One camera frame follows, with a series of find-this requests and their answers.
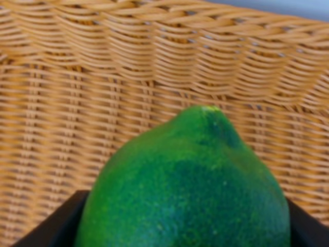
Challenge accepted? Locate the orange wicker basket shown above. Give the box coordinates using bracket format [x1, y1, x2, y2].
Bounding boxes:
[1, 1, 328, 246]

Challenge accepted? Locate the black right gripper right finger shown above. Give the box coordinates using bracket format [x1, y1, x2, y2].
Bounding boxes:
[287, 199, 328, 247]

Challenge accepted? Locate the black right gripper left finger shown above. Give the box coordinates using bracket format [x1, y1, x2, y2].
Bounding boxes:
[13, 190, 89, 247]

